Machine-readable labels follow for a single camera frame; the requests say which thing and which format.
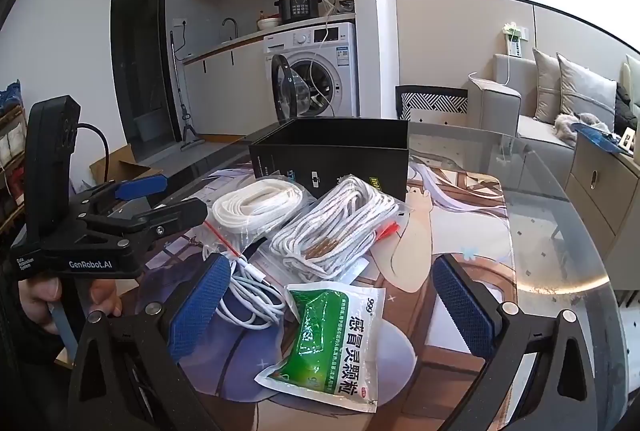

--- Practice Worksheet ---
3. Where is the white washing machine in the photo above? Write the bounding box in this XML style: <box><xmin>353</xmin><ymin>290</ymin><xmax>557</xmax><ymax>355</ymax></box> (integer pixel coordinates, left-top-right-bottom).
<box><xmin>262</xmin><ymin>22</ymin><xmax>360</xmax><ymax>117</ymax></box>

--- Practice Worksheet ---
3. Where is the person's left hand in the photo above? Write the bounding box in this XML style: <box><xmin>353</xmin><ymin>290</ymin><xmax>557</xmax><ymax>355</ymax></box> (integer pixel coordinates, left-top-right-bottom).
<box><xmin>18</xmin><ymin>277</ymin><xmax>122</xmax><ymax>335</ymax></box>

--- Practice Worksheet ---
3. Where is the mop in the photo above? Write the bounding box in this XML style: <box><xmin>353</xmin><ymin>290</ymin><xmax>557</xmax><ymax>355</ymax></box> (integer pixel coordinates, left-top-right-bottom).
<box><xmin>169</xmin><ymin>32</ymin><xmax>204</xmax><ymax>152</ymax></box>

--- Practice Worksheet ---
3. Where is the green white medicine pouch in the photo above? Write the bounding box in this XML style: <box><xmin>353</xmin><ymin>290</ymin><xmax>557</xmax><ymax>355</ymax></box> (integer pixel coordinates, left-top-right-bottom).
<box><xmin>255</xmin><ymin>281</ymin><xmax>386</xmax><ymax>414</ymax></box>

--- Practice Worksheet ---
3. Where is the cardboard box on floor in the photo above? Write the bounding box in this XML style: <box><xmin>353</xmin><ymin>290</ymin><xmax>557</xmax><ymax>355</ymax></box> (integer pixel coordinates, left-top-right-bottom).
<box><xmin>89</xmin><ymin>144</ymin><xmax>162</xmax><ymax>188</ymax></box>

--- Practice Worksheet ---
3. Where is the anime print table mat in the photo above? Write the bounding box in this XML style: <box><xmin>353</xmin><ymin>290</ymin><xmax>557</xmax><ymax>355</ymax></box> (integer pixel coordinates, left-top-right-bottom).
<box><xmin>134</xmin><ymin>160</ymin><xmax>519</xmax><ymax>431</ymax></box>

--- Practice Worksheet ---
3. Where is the beige cushion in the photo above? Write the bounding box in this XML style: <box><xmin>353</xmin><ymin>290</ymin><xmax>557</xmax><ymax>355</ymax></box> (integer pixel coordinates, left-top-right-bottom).
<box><xmin>533</xmin><ymin>49</ymin><xmax>561</xmax><ymax>124</ymax></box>

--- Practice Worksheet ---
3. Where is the grey cushion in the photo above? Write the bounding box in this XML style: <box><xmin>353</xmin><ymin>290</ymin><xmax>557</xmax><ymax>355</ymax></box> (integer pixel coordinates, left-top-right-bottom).
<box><xmin>556</xmin><ymin>53</ymin><xmax>617</xmax><ymax>128</ymax></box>

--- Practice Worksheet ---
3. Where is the beige sofa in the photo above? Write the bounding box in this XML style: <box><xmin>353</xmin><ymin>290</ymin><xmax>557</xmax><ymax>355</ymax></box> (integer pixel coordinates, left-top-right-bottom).
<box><xmin>466</xmin><ymin>49</ymin><xmax>637</xmax><ymax>185</ymax></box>

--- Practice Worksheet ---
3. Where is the beige side cabinet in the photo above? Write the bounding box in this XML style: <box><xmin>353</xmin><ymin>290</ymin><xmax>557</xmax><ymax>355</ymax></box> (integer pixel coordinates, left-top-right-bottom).
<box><xmin>565</xmin><ymin>133</ymin><xmax>639</xmax><ymax>262</ymax></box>

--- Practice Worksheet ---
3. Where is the black cardboard box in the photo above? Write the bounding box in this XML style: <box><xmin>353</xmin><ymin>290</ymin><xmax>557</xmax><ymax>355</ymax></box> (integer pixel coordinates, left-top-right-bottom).
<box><xmin>250</xmin><ymin>117</ymin><xmax>409</xmax><ymax>200</ymax></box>

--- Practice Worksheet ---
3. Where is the white cord bag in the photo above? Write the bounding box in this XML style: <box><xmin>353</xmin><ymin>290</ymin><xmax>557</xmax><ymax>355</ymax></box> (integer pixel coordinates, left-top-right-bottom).
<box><xmin>203</xmin><ymin>177</ymin><xmax>314</xmax><ymax>257</ymax></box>

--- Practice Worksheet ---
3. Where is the black pressure cooker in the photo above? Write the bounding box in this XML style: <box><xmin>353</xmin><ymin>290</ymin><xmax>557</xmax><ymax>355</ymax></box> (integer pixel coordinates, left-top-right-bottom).
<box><xmin>274</xmin><ymin>0</ymin><xmax>320</xmax><ymax>24</ymax></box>

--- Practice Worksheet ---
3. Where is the wall phone socket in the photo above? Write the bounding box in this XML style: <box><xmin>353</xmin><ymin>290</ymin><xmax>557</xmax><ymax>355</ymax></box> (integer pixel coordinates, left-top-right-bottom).
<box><xmin>502</xmin><ymin>22</ymin><xmax>529</xmax><ymax>58</ymax></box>

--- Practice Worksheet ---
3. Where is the white rope bundle bag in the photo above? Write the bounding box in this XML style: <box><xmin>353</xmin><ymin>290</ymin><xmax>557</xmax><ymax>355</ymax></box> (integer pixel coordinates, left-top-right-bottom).
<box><xmin>268</xmin><ymin>174</ymin><xmax>404</xmax><ymax>283</ymax></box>

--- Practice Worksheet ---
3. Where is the white usb cable bundle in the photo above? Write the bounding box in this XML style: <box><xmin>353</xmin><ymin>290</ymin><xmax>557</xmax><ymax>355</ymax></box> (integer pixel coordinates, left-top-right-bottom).
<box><xmin>202</xmin><ymin>242</ymin><xmax>288</xmax><ymax>331</ymax></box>

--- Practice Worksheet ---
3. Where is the patterned black white chair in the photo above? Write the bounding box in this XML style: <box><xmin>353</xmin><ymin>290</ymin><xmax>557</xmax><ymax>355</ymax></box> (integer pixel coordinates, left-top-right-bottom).
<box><xmin>395</xmin><ymin>84</ymin><xmax>469</xmax><ymax>126</ymax></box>

